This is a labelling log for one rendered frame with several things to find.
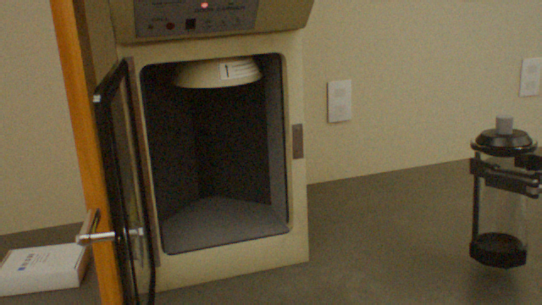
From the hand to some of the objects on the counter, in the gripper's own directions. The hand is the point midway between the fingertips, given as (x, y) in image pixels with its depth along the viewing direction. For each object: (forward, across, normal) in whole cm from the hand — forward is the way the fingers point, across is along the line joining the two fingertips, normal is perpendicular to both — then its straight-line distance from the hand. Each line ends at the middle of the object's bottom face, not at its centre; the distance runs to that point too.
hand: (503, 163), depth 96 cm
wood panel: (+34, +70, +18) cm, 80 cm away
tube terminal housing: (+31, +48, +19) cm, 60 cm away
